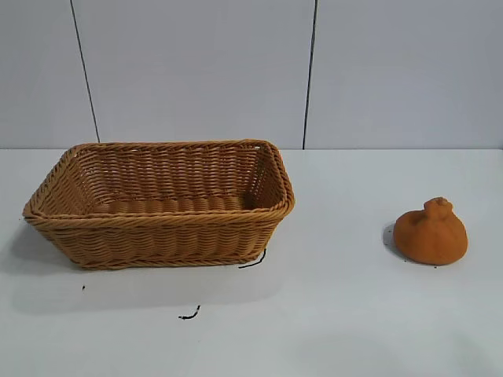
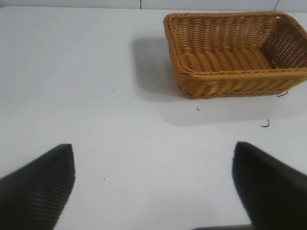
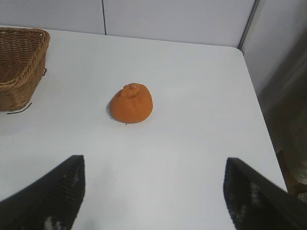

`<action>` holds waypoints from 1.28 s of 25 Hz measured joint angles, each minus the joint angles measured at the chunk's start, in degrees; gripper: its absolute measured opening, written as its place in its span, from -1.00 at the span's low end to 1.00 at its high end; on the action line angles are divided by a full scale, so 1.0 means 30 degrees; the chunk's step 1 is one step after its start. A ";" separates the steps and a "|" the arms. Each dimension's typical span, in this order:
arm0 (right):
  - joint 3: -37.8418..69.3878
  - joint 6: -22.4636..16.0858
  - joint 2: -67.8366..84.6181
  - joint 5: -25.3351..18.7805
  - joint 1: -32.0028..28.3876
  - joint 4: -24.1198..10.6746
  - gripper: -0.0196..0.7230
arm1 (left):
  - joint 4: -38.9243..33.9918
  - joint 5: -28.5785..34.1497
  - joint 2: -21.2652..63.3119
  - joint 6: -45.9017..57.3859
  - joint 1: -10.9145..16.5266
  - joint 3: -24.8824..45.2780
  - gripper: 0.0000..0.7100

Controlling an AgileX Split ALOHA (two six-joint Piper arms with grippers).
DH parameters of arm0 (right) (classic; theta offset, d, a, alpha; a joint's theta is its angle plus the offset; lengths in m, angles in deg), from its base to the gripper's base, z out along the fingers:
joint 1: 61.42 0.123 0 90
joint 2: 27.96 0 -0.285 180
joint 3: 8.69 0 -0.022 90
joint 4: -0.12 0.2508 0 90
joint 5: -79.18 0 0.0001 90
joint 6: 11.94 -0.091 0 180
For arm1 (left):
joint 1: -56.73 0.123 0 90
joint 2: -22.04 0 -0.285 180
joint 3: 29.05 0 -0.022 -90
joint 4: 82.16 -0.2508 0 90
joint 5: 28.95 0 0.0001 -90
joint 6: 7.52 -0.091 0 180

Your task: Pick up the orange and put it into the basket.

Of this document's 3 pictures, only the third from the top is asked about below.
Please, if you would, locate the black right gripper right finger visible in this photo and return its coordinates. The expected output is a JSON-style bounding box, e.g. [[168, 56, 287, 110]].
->
[[223, 157, 307, 230]]

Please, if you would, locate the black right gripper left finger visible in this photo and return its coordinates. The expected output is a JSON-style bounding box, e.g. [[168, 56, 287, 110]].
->
[[0, 155, 86, 230]]

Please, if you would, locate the brown round pastry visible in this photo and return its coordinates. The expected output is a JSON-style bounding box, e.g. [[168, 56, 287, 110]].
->
[[109, 82, 154, 124]]

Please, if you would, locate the woven wicker basket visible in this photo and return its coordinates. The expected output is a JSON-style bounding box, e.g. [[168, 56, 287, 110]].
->
[[0, 27, 51, 112]]

